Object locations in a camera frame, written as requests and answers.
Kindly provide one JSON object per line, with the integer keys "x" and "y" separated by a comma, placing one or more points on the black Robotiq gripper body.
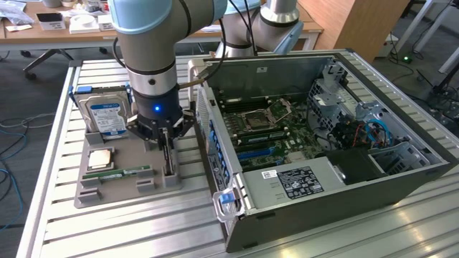
{"x": 157, "y": 104}

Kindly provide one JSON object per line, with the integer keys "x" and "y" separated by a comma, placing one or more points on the black Nvidia graphics card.
{"x": 169, "y": 158}

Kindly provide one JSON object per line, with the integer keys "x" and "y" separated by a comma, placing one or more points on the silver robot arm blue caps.
{"x": 151, "y": 40}

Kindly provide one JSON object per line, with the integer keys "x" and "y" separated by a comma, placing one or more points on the hard disk with blue carrier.
{"x": 107, "y": 118}

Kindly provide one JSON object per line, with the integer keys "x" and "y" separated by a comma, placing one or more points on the grey plastic parts rack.
{"x": 125, "y": 158}

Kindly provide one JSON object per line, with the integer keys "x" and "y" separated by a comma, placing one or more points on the copper-toned CPU chip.
{"x": 99, "y": 158}

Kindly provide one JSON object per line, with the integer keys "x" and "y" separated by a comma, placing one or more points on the green RAM stick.
{"x": 117, "y": 172}

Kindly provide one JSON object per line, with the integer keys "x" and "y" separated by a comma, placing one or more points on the CPU socket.
{"x": 256, "y": 122}

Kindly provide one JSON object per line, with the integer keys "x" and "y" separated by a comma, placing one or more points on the RAM stick with white label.
{"x": 257, "y": 138}

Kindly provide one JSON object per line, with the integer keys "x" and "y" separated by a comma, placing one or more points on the metal socket cover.
{"x": 279, "y": 110}

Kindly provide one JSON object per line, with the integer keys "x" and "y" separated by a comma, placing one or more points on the grey power supply unit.
{"x": 257, "y": 188}

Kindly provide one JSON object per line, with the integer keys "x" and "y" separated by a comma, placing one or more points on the white paper stack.
{"x": 211, "y": 28}

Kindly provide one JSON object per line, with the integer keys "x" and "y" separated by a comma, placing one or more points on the small white box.
{"x": 103, "y": 24}

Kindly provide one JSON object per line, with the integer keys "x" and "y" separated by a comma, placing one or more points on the silver chipset heatsink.
{"x": 297, "y": 156}

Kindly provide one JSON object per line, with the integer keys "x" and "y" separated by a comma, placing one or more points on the green motherboard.
{"x": 304, "y": 142}

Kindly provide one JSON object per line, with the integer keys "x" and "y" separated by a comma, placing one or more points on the white flat box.
{"x": 84, "y": 30}

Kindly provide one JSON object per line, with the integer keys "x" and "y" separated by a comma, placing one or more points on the white tape roll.
{"x": 89, "y": 22}

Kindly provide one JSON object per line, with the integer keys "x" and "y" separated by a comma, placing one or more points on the grey office chair base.
{"x": 41, "y": 59}

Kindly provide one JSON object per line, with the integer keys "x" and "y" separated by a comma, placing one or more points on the dark grey pouch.
{"x": 93, "y": 6}

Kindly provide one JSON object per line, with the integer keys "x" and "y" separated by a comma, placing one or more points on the wooden office desk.
{"x": 42, "y": 36}

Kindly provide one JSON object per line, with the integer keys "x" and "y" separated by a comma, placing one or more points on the silver perforated drive cage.
{"x": 329, "y": 107}

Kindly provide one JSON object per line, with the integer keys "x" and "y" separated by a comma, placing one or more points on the white box with black top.
{"x": 49, "y": 25}

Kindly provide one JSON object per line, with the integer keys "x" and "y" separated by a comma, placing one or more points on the beige tape roll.
{"x": 68, "y": 3}

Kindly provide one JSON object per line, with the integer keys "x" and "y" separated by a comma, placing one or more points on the grey cup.
{"x": 52, "y": 3}

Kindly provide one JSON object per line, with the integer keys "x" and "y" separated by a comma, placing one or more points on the white red label card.
{"x": 17, "y": 28}

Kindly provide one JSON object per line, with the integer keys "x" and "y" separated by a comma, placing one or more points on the open dark grey PC case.
{"x": 323, "y": 215}

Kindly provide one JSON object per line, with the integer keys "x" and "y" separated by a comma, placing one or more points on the clear plastic bag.
{"x": 13, "y": 13}

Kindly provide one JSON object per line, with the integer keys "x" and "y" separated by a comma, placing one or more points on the wooden cabinet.
{"x": 365, "y": 27}

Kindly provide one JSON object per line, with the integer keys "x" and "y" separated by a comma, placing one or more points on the silver disk bay bracket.
{"x": 401, "y": 158}

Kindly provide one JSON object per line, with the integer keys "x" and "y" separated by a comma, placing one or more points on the white wall box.
{"x": 388, "y": 48}

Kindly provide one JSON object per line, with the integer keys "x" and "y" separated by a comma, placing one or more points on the white table frame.
{"x": 449, "y": 60}

